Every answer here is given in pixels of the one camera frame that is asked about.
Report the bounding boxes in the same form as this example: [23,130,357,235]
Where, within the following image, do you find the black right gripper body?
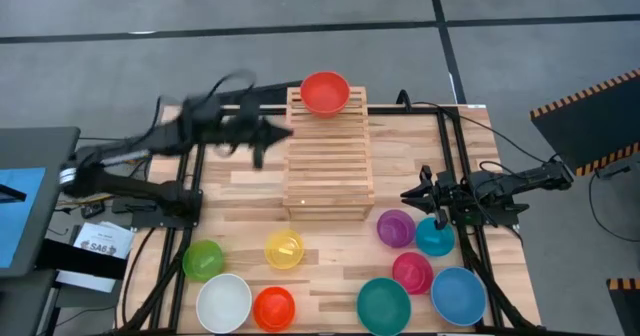
[429,170,470,218]

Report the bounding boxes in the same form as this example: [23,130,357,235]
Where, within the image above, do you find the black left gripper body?
[214,98,254,150]

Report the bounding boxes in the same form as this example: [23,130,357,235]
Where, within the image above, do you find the small purple bowl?
[376,208,417,249]

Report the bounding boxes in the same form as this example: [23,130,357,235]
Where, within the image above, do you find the small cyan bowl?
[415,216,457,258]

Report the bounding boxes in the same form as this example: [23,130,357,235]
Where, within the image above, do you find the large red bowl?
[299,70,351,118]

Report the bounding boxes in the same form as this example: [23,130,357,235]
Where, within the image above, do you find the small pink bowl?
[391,251,435,296]

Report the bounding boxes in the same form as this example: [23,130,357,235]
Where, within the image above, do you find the large teal bowl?
[356,276,413,336]

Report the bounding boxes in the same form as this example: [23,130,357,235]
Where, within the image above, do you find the small yellow bowl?
[263,228,305,271]

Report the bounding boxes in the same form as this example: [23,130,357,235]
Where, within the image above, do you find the small green bowl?
[182,239,225,283]

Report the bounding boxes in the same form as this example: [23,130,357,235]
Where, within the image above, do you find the large white bowl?
[195,273,253,335]

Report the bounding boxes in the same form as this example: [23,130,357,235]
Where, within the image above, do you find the small orange bowl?
[252,286,297,333]

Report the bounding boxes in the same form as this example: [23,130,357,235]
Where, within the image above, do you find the wooden slatted shelf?
[282,85,376,222]

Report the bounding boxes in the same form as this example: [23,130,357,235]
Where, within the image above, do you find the large blue bowl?
[430,266,488,328]

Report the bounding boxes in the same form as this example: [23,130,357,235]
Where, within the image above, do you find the large black hazard-striped panel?
[529,68,640,177]

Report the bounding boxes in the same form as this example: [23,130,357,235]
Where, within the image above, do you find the small black controller box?
[79,201,106,220]

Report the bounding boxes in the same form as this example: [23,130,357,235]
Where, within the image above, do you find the white printed paper sheet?
[72,220,136,260]

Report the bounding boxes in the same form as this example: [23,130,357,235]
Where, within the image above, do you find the black monitor blue screen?
[0,125,81,280]

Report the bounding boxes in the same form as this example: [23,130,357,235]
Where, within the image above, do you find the black flat board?
[34,238,129,281]

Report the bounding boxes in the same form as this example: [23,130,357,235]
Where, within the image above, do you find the small black hazard-striped panel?
[606,277,640,336]

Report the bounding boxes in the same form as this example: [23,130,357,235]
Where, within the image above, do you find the white plain paper sheet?
[54,270,119,294]

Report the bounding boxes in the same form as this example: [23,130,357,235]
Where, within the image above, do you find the dark grey desk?
[0,268,59,336]

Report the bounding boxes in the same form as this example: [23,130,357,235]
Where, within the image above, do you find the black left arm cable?
[208,68,259,108]

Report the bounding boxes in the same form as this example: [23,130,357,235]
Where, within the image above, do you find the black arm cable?
[208,68,259,108]
[396,89,562,165]

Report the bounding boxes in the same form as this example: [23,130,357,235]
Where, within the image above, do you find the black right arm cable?
[396,89,562,165]

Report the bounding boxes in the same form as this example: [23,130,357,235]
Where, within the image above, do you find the black aluminium table frame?
[114,103,542,336]

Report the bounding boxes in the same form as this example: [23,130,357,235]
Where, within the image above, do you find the yellow cable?
[54,192,125,212]

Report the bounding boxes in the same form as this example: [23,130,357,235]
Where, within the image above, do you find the thin black floor cable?
[586,168,640,243]

